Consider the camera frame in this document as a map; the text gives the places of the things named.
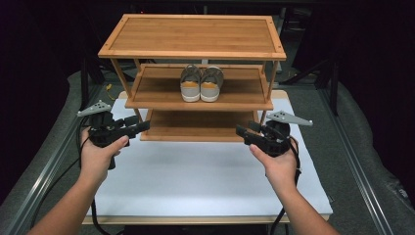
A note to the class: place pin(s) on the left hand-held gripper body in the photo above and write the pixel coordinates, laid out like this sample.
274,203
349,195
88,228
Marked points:
102,130

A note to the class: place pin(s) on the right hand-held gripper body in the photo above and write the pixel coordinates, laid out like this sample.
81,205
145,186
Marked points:
275,140

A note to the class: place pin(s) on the beige sneaker with orange heel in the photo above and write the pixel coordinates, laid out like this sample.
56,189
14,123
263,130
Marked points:
210,88
190,88

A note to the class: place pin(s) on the wooden three-tier shoe rack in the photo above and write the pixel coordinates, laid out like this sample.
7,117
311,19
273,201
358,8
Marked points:
195,36

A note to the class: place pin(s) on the person's right hand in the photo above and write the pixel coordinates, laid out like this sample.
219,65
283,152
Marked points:
282,169

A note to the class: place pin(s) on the person's left hand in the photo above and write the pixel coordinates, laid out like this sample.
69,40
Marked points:
96,160

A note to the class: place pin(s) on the yellow floor tag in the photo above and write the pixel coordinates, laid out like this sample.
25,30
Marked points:
109,87

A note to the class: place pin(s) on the white table mat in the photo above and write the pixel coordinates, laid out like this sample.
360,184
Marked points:
195,182

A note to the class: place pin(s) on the black stand post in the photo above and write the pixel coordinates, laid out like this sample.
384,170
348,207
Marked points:
334,88
84,81

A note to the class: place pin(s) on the grey metal floor rail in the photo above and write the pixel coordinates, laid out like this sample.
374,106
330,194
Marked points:
355,163
49,169

